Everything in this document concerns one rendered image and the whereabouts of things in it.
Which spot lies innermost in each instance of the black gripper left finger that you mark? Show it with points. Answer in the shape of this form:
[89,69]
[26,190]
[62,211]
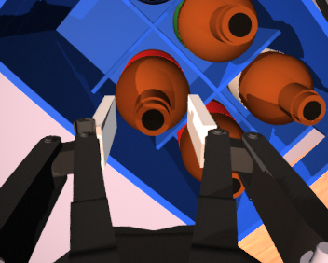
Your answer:
[29,195]

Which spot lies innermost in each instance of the dark blue crate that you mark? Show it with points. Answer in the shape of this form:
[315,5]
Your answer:
[57,52]

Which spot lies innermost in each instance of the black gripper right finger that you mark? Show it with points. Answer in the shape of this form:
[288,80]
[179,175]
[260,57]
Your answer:
[293,215]

